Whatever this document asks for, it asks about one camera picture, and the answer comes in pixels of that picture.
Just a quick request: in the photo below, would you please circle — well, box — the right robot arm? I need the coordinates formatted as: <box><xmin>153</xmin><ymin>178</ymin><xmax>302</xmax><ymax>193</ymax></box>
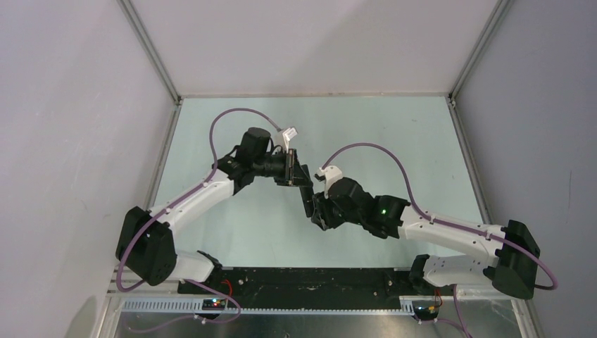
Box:
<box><xmin>309</xmin><ymin>177</ymin><xmax>540</xmax><ymax>300</ymax></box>

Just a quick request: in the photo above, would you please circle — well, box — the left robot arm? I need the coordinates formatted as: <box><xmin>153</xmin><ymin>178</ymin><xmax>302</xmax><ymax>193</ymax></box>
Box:
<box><xmin>115</xmin><ymin>127</ymin><xmax>313</xmax><ymax>294</ymax></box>

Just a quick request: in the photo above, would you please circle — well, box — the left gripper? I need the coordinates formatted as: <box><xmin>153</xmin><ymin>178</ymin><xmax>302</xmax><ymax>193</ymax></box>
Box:
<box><xmin>253</xmin><ymin>149</ymin><xmax>313</xmax><ymax>187</ymax></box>

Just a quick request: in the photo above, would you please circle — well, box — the aluminium frame rail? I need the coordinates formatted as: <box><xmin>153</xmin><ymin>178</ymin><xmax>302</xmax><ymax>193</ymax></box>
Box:
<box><xmin>116</xmin><ymin>0</ymin><xmax>183</xmax><ymax>106</ymax></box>

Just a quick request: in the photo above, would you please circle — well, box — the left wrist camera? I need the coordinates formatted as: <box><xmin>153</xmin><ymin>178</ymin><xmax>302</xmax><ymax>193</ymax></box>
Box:
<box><xmin>273</xmin><ymin>127</ymin><xmax>298</xmax><ymax>153</ymax></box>

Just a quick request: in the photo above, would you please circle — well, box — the white cable duct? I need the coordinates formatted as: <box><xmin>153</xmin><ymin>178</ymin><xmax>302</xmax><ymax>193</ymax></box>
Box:
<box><xmin>120</xmin><ymin>298</ymin><xmax>414</xmax><ymax>315</ymax></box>

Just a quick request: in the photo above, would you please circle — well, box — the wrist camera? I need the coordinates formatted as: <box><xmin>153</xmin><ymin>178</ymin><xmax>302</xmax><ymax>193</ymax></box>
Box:
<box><xmin>314</xmin><ymin>165</ymin><xmax>344</xmax><ymax>199</ymax></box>
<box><xmin>273</xmin><ymin>127</ymin><xmax>298</xmax><ymax>153</ymax></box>

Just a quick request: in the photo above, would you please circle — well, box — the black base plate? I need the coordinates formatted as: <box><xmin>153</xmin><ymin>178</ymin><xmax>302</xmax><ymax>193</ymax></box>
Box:
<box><xmin>177</xmin><ymin>266</ymin><xmax>455</xmax><ymax>311</ymax></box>

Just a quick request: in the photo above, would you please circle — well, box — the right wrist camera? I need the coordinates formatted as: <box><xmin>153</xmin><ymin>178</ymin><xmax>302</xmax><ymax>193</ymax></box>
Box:
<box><xmin>314</xmin><ymin>165</ymin><xmax>344</xmax><ymax>199</ymax></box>

